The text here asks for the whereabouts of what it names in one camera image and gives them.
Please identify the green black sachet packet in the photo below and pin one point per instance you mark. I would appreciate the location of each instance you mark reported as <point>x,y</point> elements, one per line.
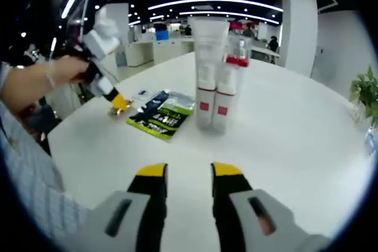
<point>159,119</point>

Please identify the white office counter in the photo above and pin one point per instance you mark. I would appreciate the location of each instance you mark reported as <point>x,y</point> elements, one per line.
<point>153,51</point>

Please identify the green potted plant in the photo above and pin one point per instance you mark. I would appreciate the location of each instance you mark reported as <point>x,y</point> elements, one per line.
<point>366,92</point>

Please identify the red wall display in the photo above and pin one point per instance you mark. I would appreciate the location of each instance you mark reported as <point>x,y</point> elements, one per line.
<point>234,24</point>

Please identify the silver foil packet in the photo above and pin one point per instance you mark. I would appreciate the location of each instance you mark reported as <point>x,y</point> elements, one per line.
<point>184,100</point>

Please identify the blue tissue pack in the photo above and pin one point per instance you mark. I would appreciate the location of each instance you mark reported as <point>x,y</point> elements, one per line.
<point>372,141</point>

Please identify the gold foil sachet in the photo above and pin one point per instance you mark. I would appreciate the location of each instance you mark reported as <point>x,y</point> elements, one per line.
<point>118,111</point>

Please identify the person's striped shirt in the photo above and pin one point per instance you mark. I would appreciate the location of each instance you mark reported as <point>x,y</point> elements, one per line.
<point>29,181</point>

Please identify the white skincare tube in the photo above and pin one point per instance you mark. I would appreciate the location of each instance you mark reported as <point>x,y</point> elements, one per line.
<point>208,57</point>

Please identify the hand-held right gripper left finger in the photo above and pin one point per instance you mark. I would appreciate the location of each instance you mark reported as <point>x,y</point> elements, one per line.
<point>94,228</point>

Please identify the blue barrel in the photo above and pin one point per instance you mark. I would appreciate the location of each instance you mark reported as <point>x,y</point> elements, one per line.
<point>162,35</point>

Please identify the white skincare bottle red collar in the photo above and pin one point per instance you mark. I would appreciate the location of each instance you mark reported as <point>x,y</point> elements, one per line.
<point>226,98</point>

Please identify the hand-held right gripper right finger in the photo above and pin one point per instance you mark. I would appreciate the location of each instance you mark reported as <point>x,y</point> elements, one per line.
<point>288,231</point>

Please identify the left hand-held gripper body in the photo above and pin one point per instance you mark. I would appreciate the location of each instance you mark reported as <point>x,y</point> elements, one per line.
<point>100,42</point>

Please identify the clear sachet blue print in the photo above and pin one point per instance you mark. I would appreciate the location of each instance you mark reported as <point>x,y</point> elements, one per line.
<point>142,95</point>

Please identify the person's left hand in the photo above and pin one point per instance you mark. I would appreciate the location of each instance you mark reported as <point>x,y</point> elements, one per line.
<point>71,69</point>

